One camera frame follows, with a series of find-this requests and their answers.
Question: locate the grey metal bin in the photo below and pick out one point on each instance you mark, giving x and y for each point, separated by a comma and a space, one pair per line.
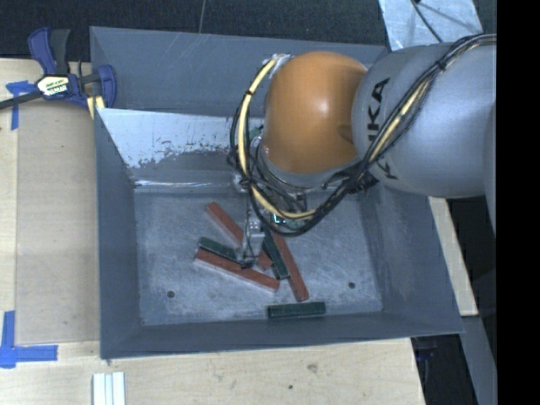
177, 277

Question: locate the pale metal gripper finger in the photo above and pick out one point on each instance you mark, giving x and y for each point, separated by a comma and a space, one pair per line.
245, 243
256, 243

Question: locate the pale wood flat board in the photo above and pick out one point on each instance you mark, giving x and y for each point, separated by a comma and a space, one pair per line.
55, 226

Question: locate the dark green flat block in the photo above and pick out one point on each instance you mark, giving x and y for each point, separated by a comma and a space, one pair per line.
276, 260
217, 248
296, 310

